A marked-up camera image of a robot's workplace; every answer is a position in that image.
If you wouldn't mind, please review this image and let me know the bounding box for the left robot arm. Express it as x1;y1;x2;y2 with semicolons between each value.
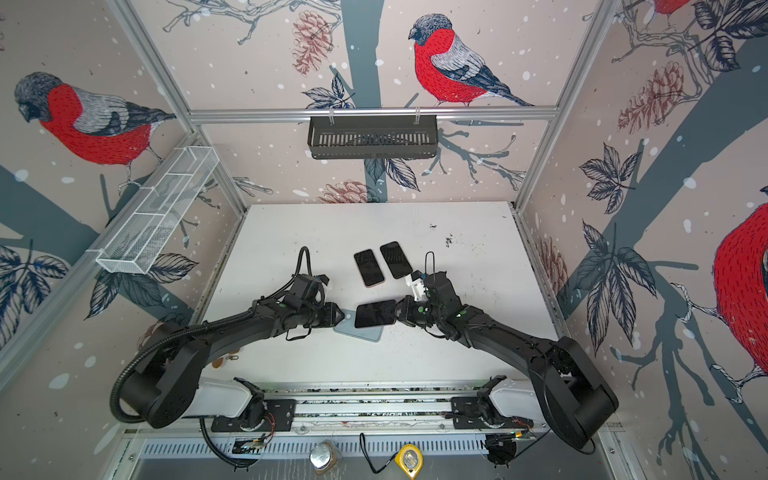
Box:
109;246;344;428

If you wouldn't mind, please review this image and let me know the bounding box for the purple phone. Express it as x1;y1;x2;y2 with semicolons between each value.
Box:
354;300;397;329

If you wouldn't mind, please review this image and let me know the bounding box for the black wire basket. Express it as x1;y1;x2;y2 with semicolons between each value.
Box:
307;115;439;160

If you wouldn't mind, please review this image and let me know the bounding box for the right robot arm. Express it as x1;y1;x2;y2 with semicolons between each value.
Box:
395;271;619;450

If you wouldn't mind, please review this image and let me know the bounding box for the black screen phone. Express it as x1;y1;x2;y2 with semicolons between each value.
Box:
354;249;385;288

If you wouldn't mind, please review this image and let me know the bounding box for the silver round object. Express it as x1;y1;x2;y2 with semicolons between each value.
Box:
309;440;340;475

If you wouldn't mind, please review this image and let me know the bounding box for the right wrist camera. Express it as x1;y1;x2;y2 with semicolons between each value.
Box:
405;271;427;302

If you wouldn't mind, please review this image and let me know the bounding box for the yellow tape measure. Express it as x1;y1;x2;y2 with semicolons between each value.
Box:
394;444;424;479

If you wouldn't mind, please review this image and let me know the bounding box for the grey blue phone case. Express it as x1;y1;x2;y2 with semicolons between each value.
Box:
333;309;384;343

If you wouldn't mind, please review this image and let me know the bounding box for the white mesh tray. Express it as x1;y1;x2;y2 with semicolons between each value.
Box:
96;146;219;274

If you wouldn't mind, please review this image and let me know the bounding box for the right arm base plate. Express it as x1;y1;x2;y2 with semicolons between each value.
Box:
445;397;535;430

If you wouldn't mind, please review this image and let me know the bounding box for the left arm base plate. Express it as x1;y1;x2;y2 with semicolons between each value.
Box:
211;399;296;433

